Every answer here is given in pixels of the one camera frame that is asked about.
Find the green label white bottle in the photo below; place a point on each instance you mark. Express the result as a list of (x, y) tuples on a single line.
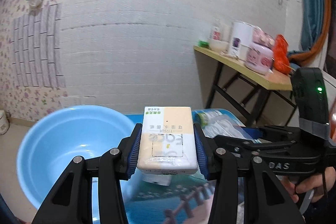
[(215, 123)]

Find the white and beige tissue pack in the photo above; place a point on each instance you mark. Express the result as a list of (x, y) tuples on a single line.
[(167, 144)]

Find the person's hand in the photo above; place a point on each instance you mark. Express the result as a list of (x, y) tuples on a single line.
[(314, 182)]

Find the scenic picture table mat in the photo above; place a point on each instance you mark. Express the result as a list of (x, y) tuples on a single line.
[(181, 198)]

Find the light blue plastic basin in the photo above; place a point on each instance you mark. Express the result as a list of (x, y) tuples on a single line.
[(50, 145)]

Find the wooden side table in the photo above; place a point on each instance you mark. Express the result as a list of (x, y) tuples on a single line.
[(253, 105)]

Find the pink cartoon rice cooker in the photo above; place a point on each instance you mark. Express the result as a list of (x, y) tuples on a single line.
[(259, 57)]

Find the red plastic bag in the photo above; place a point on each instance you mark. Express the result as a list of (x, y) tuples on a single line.
[(281, 62)]

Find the small white trash bin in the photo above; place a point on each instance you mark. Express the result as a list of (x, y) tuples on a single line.
[(4, 123)]

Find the white bowl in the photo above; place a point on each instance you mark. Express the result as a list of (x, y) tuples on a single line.
[(218, 45)]

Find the small green box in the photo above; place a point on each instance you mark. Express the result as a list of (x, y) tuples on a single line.
[(203, 44)]

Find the white cylindrical container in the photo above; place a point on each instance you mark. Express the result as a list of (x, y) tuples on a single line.
[(240, 39)]

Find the red label white bottle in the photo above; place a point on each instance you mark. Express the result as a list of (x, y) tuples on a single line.
[(215, 31)]

